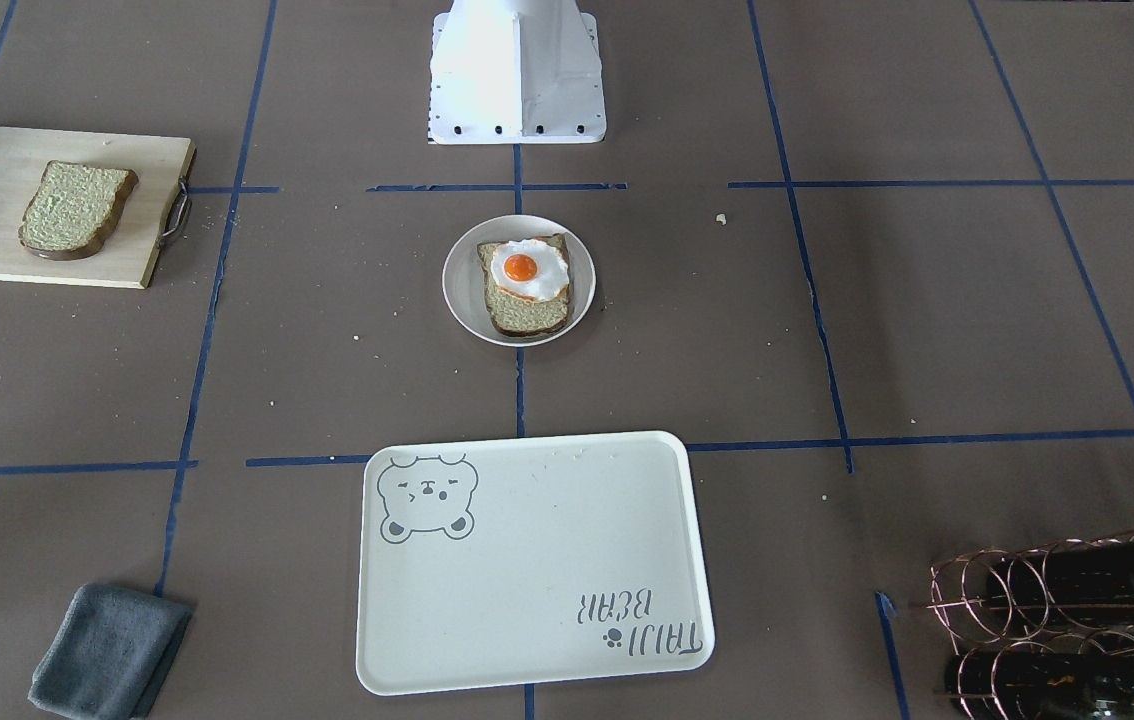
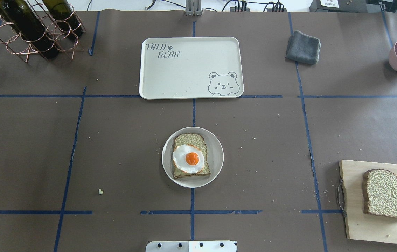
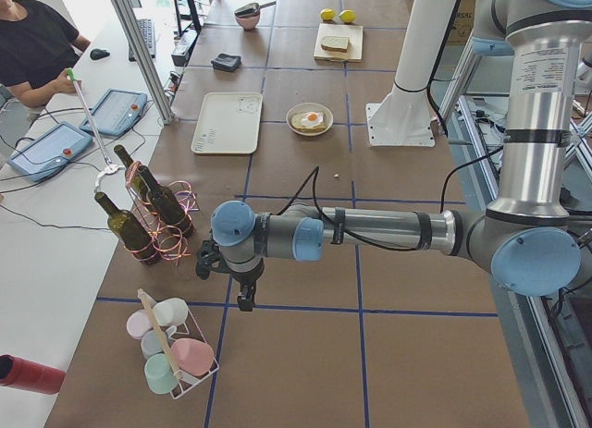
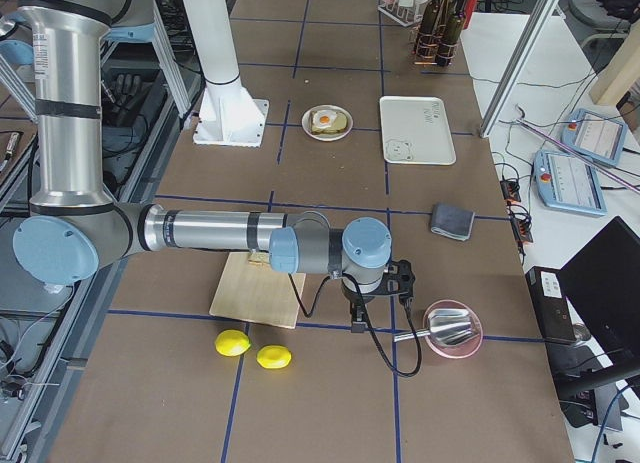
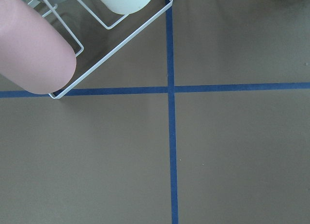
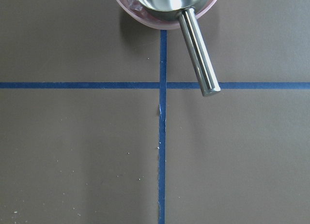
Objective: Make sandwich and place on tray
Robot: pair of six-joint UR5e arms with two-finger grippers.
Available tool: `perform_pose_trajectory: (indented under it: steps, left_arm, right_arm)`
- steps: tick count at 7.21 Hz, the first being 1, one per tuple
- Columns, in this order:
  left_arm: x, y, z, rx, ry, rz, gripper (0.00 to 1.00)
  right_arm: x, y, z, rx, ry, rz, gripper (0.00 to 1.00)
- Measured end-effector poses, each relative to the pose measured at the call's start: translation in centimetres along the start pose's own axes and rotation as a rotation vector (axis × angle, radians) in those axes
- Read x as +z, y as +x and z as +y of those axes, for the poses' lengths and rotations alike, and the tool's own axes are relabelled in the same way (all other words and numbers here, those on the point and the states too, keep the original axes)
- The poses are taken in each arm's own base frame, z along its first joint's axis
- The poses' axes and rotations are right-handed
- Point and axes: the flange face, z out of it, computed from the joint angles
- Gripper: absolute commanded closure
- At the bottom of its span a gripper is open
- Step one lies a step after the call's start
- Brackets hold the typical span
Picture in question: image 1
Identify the bread slice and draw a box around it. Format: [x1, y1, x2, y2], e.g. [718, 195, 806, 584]
[476, 232, 572, 337]
[17, 160, 139, 261]

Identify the white round plate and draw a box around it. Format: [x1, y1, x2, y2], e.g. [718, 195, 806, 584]
[442, 214, 596, 347]

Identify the fried egg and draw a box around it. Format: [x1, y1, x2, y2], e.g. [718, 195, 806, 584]
[486, 238, 572, 302]

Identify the white bear tray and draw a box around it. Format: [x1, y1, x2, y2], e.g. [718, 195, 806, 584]
[355, 430, 716, 696]

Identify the dark wine bottle lower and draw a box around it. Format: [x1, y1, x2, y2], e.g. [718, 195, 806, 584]
[943, 651, 1134, 719]

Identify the dark wine bottle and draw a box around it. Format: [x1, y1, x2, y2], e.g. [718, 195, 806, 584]
[943, 651, 1134, 719]
[984, 539, 1134, 629]

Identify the grey folded cloth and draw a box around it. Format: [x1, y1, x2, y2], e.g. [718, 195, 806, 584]
[28, 583, 193, 719]

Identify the wooden cutting board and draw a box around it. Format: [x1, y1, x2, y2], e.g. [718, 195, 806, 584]
[0, 126, 196, 290]

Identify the dark wine bottle upper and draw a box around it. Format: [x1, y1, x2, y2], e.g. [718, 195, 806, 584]
[984, 539, 1134, 629]

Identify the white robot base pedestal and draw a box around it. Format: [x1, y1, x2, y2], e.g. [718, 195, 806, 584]
[428, 1, 608, 145]

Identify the copper wire bottle rack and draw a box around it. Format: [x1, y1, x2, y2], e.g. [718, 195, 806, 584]
[926, 530, 1134, 719]

